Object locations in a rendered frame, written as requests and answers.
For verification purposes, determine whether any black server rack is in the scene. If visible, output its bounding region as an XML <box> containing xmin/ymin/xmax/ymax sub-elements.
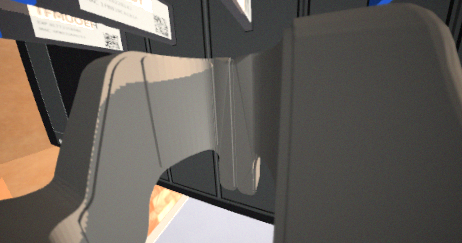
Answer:
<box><xmin>0</xmin><ymin>0</ymin><xmax>462</xmax><ymax>225</ymax></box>

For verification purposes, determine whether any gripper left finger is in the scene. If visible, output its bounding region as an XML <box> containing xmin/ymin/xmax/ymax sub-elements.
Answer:
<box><xmin>0</xmin><ymin>51</ymin><xmax>237</xmax><ymax>243</ymax></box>

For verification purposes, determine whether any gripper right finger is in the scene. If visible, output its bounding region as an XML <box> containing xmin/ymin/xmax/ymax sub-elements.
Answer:
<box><xmin>233</xmin><ymin>3</ymin><xmax>462</xmax><ymax>243</ymax></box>

